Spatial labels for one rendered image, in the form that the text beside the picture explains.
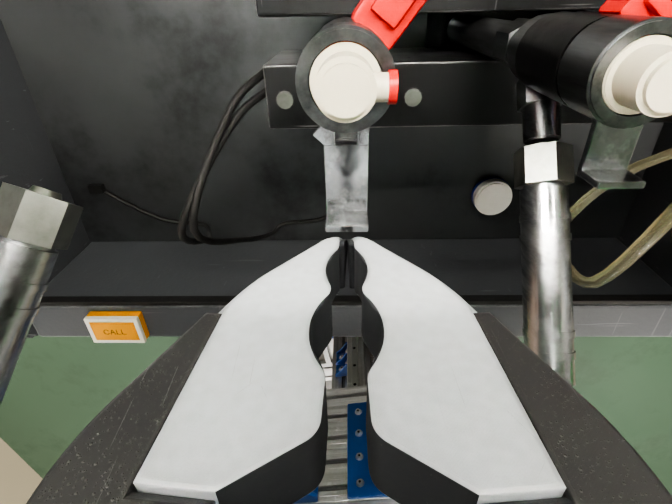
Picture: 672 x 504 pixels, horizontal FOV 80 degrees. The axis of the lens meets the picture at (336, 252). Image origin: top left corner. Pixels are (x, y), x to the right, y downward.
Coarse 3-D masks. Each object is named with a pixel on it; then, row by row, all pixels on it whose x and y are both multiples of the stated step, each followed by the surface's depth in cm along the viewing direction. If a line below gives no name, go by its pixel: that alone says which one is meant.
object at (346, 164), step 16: (320, 128) 12; (368, 128) 12; (336, 144) 12; (352, 144) 12; (368, 144) 12; (336, 160) 13; (352, 160) 13; (368, 160) 13; (336, 176) 13; (352, 176) 13; (336, 192) 13; (352, 192) 13; (336, 208) 14; (352, 208) 14
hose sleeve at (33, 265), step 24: (0, 240) 12; (0, 264) 12; (24, 264) 12; (48, 264) 13; (0, 288) 12; (24, 288) 12; (0, 312) 12; (24, 312) 12; (0, 336) 12; (24, 336) 13; (0, 360) 12; (0, 384) 12
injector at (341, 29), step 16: (320, 32) 11; (336, 32) 10; (352, 32) 10; (368, 32) 11; (304, 48) 11; (320, 48) 11; (368, 48) 11; (384, 48) 11; (304, 64) 11; (384, 64) 11; (304, 80) 11; (304, 96) 11; (320, 112) 12; (368, 112) 12; (384, 112) 12; (336, 128) 12; (352, 128) 12
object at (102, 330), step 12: (96, 312) 38; (108, 312) 38; (120, 312) 38; (132, 312) 38; (96, 324) 38; (108, 324) 37; (120, 324) 37; (132, 324) 37; (144, 324) 39; (96, 336) 38; (108, 336) 38; (120, 336) 38; (132, 336) 38
